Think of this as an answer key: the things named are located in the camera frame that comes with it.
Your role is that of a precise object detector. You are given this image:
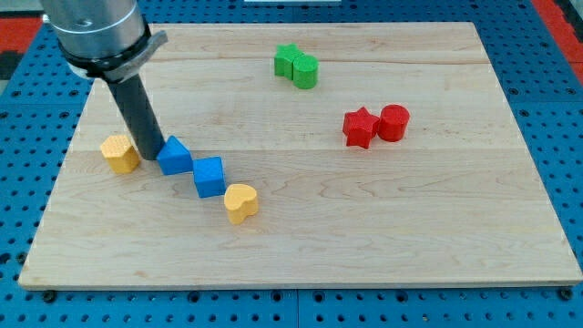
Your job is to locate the yellow hexagon block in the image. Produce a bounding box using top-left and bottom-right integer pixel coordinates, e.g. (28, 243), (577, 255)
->
(100, 135), (140, 174)

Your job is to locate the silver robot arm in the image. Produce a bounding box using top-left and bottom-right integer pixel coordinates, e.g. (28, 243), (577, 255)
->
(40, 0), (168, 84)

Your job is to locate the blue cube block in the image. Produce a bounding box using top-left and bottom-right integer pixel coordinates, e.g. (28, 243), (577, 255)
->
(193, 157), (226, 199)

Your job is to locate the wooden board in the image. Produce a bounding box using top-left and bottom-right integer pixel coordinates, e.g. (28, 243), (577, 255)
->
(18, 22), (582, 291)

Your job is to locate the yellow heart block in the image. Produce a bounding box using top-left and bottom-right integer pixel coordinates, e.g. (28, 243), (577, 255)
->
(223, 184), (259, 225)

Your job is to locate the red star block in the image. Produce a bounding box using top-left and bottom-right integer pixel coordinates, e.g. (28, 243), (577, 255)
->
(343, 107), (380, 149)

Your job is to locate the green cylinder block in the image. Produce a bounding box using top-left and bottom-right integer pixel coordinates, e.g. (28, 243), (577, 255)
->
(292, 55), (319, 89)

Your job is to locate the green star block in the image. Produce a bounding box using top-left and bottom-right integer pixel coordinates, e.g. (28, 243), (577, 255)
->
(273, 43), (303, 80)

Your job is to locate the red cylinder block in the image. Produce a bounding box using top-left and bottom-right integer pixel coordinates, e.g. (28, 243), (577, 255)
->
(377, 104), (410, 142)

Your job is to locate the blue triangle block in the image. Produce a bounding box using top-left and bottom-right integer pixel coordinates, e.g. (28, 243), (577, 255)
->
(157, 136), (193, 176)

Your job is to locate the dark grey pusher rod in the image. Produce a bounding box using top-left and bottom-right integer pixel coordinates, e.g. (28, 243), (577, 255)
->
(107, 75), (165, 160)

